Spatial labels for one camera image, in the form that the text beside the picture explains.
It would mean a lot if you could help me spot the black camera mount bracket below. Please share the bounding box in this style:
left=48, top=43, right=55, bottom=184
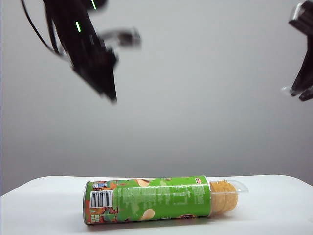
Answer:
left=99, top=28, right=123, bottom=42

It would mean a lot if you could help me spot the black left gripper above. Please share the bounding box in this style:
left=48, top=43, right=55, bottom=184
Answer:
left=69, top=45, right=120, bottom=105

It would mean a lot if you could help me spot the transparent plastic chip container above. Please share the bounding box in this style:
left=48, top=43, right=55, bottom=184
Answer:
left=209, top=179, right=250, bottom=214

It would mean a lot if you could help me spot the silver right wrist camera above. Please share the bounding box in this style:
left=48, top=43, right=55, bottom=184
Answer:
left=288, top=1, right=309, bottom=27

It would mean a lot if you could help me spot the stack of potato chips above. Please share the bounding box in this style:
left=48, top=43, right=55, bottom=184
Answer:
left=210, top=180, right=239, bottom=213

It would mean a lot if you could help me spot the green chips can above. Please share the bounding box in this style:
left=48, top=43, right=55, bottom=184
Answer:
left=82, top=175, right=211, bottom=225

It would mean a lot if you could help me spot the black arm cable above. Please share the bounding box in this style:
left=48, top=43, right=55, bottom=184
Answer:
left=20, top=0, right=67, bottom=58

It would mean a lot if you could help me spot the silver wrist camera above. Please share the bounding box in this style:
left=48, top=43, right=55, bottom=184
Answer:
left=117, top=26, right=143, bottom=51
left=288, top=1, right=309, bottom=27

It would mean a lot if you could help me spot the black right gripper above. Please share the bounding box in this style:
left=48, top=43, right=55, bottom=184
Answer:
left=289, top=0, right=313, bottom=102

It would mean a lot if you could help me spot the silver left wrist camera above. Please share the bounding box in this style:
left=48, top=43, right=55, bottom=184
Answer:
left=117, top=26, right=143, bottom=51

